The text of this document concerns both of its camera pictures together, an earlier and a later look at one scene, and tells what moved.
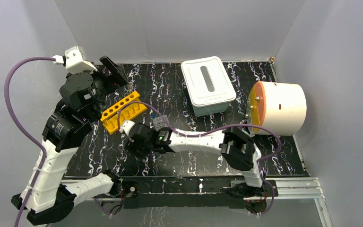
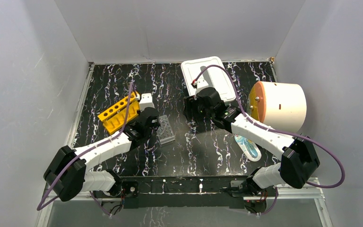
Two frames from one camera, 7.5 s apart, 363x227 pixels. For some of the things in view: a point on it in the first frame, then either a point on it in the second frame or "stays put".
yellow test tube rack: (130, 107) stays put
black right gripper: (132, 145) → (191, 102)
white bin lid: (207, 82) stays put
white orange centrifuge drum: (281, 107) stays put
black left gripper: (107, 79) → (154, 124)
